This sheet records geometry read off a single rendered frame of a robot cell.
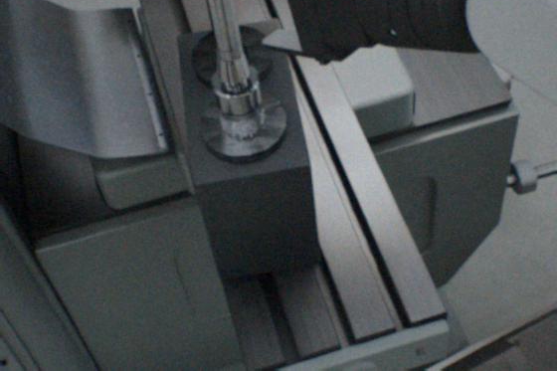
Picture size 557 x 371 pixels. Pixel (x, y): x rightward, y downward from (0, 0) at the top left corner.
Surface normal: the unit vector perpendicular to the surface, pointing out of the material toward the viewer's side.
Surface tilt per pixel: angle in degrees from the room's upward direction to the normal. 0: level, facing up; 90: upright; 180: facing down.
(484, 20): 80
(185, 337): 90
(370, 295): 0
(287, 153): 0
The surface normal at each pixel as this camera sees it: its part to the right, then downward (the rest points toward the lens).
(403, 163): 0.28, 0.74
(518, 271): -0.09, -0.61
